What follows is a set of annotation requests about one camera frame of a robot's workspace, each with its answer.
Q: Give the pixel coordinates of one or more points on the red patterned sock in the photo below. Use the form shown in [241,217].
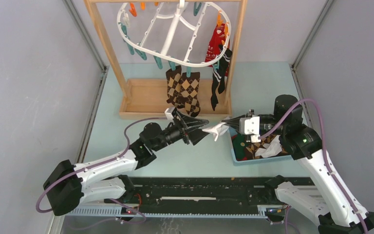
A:
[218,38]

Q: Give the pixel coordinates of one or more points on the white sock with black stripes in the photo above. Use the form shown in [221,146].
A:
[217,130]

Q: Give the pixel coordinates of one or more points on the brown argyle sock right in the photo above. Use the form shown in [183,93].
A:
[189,88]

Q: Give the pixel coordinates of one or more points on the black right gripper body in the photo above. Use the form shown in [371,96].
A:
[264,131]

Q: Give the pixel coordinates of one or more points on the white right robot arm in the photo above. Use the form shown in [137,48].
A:
[340,212]

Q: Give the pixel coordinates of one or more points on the wooden hanger stand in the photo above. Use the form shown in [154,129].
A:
[143,97]

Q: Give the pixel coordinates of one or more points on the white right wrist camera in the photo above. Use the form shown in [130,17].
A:
[250,126]

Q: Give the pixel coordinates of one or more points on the brown argyle sock left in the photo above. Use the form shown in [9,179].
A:
[173,86]

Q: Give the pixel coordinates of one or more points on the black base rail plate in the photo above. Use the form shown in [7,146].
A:
[206,195]

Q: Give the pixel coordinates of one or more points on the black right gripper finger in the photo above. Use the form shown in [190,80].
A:
[236,127]
[233,122]

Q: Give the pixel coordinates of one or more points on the light blue plastic basket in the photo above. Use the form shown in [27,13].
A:
[232,132]

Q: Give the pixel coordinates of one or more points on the white sock in basket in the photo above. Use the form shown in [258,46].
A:
[273,149]

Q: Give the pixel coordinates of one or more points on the white oval clip hanger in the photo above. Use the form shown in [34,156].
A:
[165,34]

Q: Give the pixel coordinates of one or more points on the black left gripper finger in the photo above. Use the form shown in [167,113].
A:
[189,122]
[195,136]

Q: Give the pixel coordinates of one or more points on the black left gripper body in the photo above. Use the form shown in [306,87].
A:
[180,132]

